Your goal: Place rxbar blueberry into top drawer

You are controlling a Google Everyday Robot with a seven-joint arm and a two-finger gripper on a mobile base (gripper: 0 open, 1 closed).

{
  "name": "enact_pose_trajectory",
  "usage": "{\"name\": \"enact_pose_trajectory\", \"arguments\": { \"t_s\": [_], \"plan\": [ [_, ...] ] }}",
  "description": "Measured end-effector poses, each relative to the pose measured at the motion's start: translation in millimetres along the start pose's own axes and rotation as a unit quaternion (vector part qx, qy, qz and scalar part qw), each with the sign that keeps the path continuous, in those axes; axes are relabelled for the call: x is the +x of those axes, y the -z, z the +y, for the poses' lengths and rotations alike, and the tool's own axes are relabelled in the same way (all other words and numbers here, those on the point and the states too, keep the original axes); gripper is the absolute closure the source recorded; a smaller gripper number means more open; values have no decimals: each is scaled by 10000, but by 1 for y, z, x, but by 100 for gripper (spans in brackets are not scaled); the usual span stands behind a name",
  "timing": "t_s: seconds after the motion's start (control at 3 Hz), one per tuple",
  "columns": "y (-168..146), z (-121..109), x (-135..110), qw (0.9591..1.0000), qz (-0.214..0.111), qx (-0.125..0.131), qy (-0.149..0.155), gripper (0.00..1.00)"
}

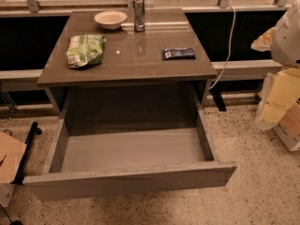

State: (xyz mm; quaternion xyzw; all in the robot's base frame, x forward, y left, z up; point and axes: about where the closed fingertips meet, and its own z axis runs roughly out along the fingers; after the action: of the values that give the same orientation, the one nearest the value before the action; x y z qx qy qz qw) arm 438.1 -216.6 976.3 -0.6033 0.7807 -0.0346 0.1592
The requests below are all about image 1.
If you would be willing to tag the cardboard sheet left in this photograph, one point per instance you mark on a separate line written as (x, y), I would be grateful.
(11, 154)

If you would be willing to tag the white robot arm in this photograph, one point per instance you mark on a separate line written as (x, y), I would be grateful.
(283, 40)

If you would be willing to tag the open grey top drawer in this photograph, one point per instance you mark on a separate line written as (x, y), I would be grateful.
(126, 140)

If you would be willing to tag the silver metal can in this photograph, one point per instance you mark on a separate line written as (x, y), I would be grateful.
(138, 10)

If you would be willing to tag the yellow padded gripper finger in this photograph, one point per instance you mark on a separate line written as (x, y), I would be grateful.
(264, 41)

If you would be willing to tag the green chip bag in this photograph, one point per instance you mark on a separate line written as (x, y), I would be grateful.
(85, 50)

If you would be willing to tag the black metal stand leg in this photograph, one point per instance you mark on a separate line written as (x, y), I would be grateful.
(33, 131)

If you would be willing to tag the blue rxbar blueberry bar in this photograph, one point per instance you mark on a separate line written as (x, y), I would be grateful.
(178, 53)

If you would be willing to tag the white paper bowl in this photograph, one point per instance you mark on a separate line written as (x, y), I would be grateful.
(110, 19)

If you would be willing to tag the cardboard box right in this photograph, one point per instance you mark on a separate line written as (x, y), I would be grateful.
(288, 128)

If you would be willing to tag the grey cabinet with glossy top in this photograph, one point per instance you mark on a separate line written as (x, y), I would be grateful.
(129, 56)

